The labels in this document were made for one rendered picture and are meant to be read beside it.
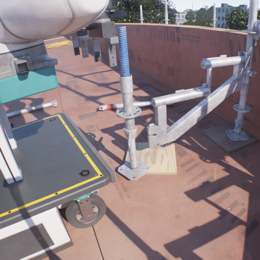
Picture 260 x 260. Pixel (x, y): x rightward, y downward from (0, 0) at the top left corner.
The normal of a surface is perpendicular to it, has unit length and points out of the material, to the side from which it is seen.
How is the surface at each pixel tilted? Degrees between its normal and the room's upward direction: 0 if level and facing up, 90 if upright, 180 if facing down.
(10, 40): 142
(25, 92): 90
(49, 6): 115
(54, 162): 0
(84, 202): 90
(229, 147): 0
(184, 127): 90
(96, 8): 92
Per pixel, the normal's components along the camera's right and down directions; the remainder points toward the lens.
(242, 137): -0.07, -0.86
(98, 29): -0.85, 0.32
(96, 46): 0.52, 0.40
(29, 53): 0.74, 0.22
